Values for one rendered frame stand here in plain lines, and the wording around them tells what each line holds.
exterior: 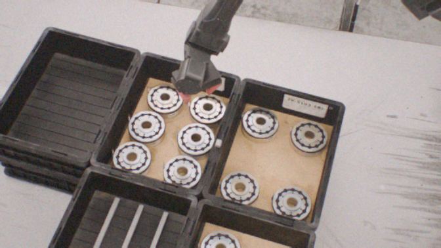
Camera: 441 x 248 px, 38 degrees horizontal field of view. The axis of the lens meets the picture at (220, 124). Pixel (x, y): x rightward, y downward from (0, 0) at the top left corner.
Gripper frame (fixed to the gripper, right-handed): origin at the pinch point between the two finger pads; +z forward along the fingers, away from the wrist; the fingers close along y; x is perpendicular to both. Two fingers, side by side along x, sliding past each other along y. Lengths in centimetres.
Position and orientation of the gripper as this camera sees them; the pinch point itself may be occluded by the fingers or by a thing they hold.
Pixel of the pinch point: (196, 96)
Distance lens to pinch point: 157.8
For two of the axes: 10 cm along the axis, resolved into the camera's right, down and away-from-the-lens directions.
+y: 8.8, -3.9, 2.8
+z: -0.3, 5.4, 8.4
